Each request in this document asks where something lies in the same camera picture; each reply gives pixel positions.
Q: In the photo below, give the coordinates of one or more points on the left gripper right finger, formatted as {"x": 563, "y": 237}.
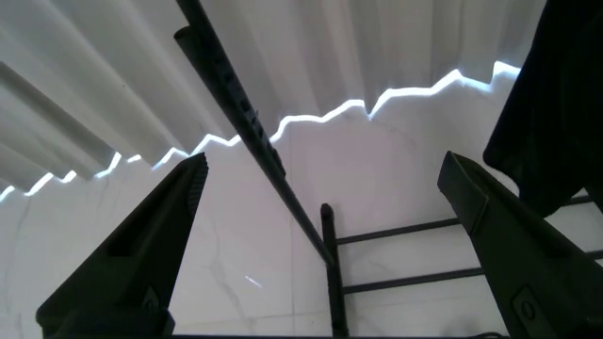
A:
{"x": 542, "y": 292}

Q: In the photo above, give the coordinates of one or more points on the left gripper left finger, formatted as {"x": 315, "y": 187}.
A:
{"x": 122, "y": 282}

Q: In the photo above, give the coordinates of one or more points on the black garment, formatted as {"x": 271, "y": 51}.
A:
{"x": 556, "y": 117}

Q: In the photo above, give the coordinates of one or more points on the black clothes rack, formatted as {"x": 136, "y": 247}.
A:
{"x": 235, "y": 99}

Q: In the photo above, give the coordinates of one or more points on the white curtain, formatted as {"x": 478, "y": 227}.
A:
{"x": 118, "y": 70}

